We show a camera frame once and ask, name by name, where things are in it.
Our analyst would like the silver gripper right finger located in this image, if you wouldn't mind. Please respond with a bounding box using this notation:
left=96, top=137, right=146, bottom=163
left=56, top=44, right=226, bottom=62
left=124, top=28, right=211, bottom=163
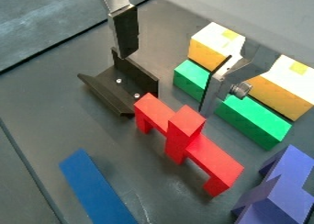
left=199, top=45, right=279, bottom=118

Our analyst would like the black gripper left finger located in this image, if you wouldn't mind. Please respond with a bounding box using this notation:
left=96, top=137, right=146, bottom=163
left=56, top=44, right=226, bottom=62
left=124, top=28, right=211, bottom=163
left=100, top=0, right=139, bottom=59

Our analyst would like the green rectangular block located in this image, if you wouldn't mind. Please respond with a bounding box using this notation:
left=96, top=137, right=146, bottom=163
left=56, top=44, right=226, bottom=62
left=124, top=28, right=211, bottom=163
left=172, top=60, right=291, bottom=151

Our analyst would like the yellow slotted board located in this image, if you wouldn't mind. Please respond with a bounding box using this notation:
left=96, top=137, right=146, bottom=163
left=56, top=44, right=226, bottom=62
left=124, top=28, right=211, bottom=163
left=187, top=22, right=314, bottom=121

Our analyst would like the purple stepped block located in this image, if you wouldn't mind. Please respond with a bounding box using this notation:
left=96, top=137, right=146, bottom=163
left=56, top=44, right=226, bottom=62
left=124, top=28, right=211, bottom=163
left=231, top=145, right=314, bottom=224

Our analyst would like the blue flat block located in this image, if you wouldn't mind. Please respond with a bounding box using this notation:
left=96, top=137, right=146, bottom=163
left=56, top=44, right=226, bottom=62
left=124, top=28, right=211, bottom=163
left=59, top=149, right=137, bottom=224

